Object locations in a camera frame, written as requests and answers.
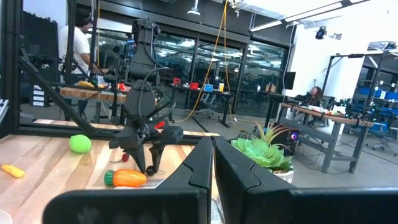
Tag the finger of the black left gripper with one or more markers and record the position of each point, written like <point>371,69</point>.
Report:
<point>156,155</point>
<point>138,157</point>

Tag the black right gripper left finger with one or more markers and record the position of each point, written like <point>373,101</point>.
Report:
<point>189,193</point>

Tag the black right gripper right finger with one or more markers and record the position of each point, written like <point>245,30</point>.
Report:
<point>248,193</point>

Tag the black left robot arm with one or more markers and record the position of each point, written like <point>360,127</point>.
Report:
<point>143,62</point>

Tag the small red toy radish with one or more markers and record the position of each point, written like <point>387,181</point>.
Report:
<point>125,157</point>

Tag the orange toy carrot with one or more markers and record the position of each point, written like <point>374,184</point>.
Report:
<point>127,178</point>

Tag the white patterned plant pot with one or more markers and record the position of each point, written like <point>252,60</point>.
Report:
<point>285,175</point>

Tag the green artificial succulent plant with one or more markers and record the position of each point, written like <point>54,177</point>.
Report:
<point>264,152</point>

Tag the green toy lime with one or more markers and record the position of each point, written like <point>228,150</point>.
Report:
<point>80,143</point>

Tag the wooden workbench table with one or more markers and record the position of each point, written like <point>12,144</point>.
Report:
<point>93,94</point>

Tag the red box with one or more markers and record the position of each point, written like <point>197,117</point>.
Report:
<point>176,81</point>

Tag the computer with purple light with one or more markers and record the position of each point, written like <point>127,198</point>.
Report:
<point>293,136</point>

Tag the dark table with small boxes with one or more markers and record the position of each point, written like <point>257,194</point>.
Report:
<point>202,93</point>

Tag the blue box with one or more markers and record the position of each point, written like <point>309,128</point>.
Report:
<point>208,88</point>

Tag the yellow cup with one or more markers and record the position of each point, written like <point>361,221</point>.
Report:
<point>221,87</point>

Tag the long wooden table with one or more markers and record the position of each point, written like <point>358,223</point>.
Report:
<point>326,118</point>

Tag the person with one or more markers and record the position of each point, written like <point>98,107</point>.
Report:
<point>314,98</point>
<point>77,46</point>

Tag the black monitor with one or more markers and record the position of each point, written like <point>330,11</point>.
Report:
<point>289,80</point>

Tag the yellow toy corn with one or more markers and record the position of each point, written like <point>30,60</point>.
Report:
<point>13,170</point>

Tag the white pendant lamp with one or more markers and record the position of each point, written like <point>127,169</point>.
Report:
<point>194,12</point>

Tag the office chair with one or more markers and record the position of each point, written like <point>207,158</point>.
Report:
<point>384,137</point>

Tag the blue storage bins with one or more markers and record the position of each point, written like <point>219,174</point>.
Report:
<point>379,93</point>

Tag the black ceiling spotlight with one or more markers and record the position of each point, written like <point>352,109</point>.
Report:
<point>320,33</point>

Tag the long ceiling light strip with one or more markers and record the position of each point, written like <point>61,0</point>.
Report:
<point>311,12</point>

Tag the black aluminium table frame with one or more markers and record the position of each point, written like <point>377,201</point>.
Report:
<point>11,62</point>

